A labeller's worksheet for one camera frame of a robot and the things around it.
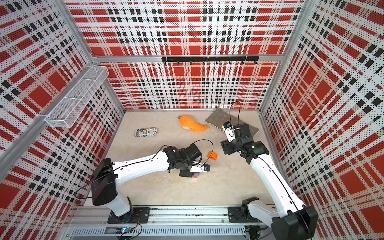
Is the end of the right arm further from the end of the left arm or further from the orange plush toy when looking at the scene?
the orange plush toy

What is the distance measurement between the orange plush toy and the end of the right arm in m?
0.39

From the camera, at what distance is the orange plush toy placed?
1065 mm

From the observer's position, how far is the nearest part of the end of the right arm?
1.70ft

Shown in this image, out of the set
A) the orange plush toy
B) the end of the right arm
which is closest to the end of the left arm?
the end of the right arm
